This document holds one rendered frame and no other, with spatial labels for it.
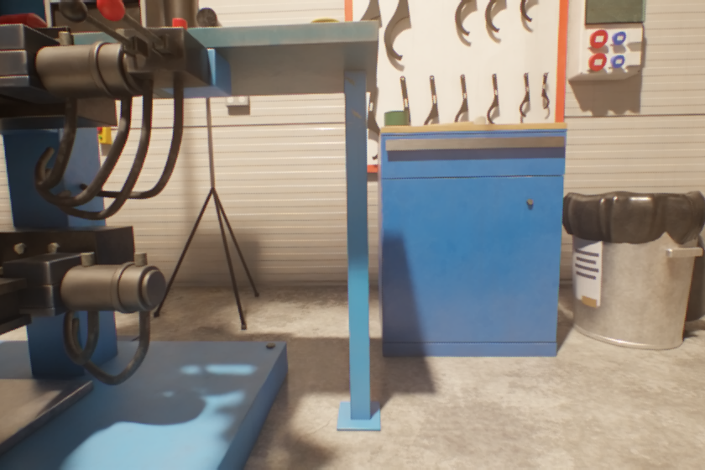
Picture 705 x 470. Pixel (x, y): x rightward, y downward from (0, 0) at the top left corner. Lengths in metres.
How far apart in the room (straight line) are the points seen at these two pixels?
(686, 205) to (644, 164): 1.39
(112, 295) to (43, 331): 0.64
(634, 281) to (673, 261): 0.16
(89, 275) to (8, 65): 0.44
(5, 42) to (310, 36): 0.60
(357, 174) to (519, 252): 0.83
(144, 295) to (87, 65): 0.48
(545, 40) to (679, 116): 1.07
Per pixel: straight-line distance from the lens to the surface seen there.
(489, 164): 1.55
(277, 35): 0.94
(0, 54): 1.05
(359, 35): 0.92
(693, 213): 1.98
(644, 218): 1.87
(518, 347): 1.72
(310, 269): 2.76
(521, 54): 2.97
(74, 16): 0.77
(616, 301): 1.97
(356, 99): 1.06
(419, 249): 1.51
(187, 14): 1.07
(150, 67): 0.89
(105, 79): 0.94
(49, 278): 1.00
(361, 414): 1.22
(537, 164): 1.62
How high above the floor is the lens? 0.69
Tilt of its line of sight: 7 degrees down
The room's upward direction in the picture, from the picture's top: 1 degrees counter-clockwise
